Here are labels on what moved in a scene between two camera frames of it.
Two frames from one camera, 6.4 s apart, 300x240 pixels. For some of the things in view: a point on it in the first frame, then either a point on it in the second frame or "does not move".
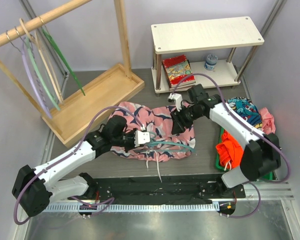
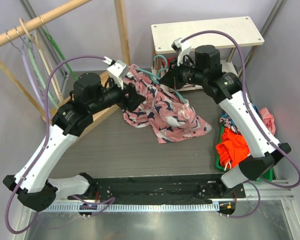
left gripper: x=132 y=145 → x=133 y=99
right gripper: x=179 y=121 → x=171 y=79
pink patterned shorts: x=164 y=144 → x=171 y=115
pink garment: x=268 y=126 does not move
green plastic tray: x=219 y=167 does not move
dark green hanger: x=65 y=60 does not move
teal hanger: x=191 y=150 → x=155 y=77
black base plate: x=160 y=189 does not move
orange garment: x=229 y=151 does not move
